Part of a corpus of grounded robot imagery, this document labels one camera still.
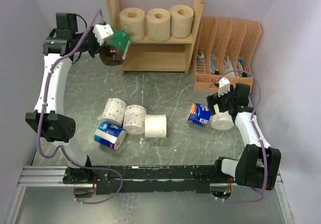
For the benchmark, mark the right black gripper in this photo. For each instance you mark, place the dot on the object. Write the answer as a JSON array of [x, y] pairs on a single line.
[[214, 99]]

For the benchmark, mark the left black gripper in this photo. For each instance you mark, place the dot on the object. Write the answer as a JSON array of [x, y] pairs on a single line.
[[98, 49]]

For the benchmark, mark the green brown paper roll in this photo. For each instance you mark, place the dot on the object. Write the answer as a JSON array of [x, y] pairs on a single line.
[[119, 41]]

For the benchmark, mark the beige paper roll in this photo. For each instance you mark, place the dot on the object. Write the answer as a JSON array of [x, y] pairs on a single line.
[[132, 21], [158, 24], [181, 20]]

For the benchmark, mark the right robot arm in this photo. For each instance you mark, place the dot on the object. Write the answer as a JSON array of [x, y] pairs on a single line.
[[259, 163]]

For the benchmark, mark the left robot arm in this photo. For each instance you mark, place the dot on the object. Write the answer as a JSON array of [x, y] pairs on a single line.
[[56, 131]]

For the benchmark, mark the wooden two-tier shelf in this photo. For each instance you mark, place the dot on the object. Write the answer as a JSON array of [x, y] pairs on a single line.
[[172, 55]]

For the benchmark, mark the blue wrapped roll right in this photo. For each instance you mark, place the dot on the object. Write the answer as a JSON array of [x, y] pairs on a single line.
[[199, 115]]

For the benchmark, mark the blue wrapped roll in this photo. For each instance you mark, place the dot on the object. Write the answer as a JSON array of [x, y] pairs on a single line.
[[109, 135], [199, 115]]

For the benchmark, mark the plain white roll right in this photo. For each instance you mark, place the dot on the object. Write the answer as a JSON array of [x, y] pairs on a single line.
[[222, 121]]

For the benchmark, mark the plain white roll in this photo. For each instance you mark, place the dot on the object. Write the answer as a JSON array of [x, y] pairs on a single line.
[[155, 126], [222, 121]]

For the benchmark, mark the papers in organizer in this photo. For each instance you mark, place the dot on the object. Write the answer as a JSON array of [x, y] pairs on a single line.
[[228, 67]]

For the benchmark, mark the blue item in organizer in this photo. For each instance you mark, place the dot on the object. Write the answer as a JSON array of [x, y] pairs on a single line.
[[213, 65]]

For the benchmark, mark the white item in organizer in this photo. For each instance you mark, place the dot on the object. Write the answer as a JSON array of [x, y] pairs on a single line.
[[200, 56]]

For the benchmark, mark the dark items in organizer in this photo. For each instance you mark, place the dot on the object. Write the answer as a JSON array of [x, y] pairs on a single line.
[[241, 67]]

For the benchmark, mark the orange plastic file organizer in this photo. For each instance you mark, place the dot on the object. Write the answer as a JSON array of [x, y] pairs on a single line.
[[223, 37]]

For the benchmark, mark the pink dotted roll left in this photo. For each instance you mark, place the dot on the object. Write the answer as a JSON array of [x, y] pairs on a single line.
[[114, 111]]

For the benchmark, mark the pink dotted roll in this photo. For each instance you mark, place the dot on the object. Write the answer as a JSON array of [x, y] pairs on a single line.
[[134, 119], [114, 111]]

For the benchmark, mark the plain white roll centre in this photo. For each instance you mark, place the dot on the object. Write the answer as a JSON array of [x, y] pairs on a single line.
[[155, 126]]

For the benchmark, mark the pink dotted roll right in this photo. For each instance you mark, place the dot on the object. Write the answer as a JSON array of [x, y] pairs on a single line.
[[134, 119]]

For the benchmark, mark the blue wrapped roll left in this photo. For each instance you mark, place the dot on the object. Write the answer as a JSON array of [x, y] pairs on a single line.
[[109, 135]]

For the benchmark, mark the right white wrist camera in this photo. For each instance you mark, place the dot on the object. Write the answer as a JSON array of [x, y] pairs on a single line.
[[224, 86]]

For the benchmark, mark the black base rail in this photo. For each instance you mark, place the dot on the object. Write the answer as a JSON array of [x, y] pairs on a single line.
[[126, 187]]

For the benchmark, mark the aluminium extrusion rail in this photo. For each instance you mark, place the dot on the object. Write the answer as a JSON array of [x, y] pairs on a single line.
[[60, 176]]

